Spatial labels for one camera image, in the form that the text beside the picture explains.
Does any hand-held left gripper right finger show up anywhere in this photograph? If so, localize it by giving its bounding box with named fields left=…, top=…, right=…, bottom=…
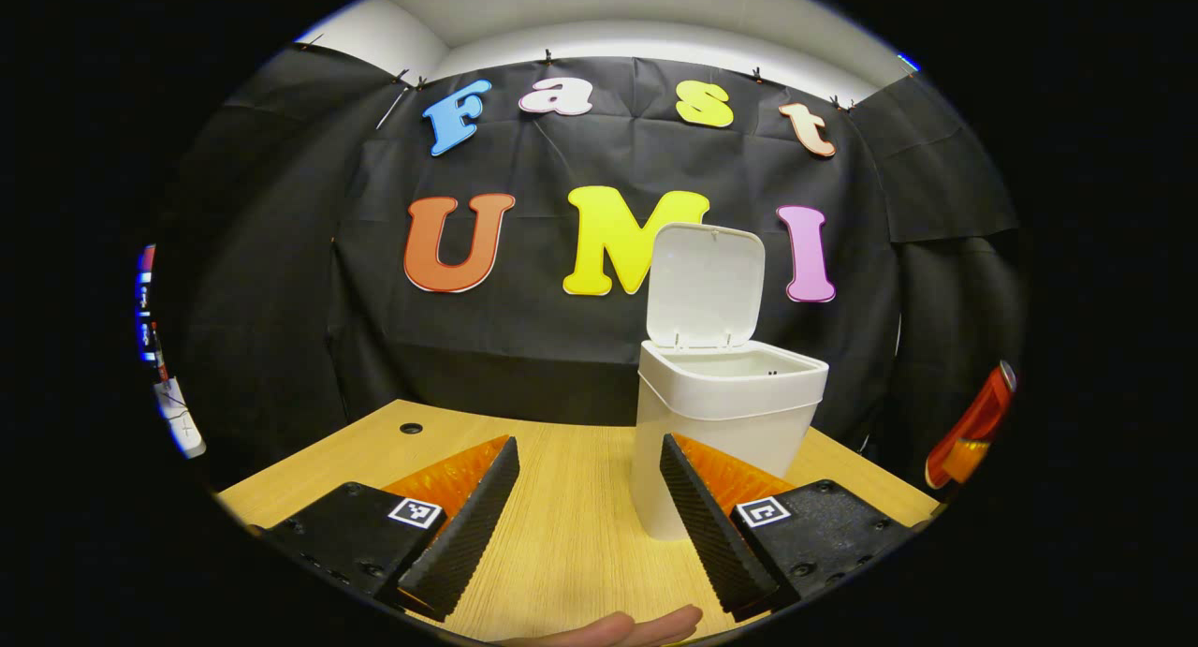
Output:
left=658, top=432, right=928, bottom=625

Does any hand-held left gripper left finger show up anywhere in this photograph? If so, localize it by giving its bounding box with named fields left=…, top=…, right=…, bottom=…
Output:
left=260, top=434, right=521, bottom=624

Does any red pop can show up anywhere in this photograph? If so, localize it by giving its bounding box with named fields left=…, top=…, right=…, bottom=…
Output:
left=925, top=360, right=1017, bottom=491

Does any white desktop garbage bin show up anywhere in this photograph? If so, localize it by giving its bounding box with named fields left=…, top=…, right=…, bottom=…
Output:
left=632, top=222, right=830, bottom=541

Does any wooden desktop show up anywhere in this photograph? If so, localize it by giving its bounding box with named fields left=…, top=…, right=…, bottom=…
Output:
left=215, top=399, right=940, bottom=643

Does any white side table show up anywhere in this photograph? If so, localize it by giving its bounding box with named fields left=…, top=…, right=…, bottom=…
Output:
left=154, top=377, right=207, bottom=459

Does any black backdrop cloth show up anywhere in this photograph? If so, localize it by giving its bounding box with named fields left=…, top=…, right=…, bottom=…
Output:
left=154, top=43, right=1026, bottom=489

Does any computer monitor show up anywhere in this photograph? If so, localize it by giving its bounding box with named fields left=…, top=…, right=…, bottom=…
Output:
left=138, top=244, right=158, bottom=362

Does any row of small cloth clips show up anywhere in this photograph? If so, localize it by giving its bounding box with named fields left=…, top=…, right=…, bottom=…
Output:
left=304, top=34, right=857, bottom=114

